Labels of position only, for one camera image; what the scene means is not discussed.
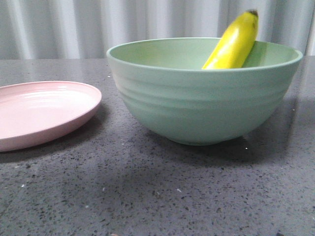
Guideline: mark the yellow banana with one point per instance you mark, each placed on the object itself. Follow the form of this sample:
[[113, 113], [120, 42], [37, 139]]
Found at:
[[236, 43]]

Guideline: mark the green ribbed bowl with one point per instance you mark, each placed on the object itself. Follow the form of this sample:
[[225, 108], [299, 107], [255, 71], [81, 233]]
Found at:
[[163, 85]]

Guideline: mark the pink plate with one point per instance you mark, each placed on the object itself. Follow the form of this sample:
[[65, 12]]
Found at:
[[38, 112]]

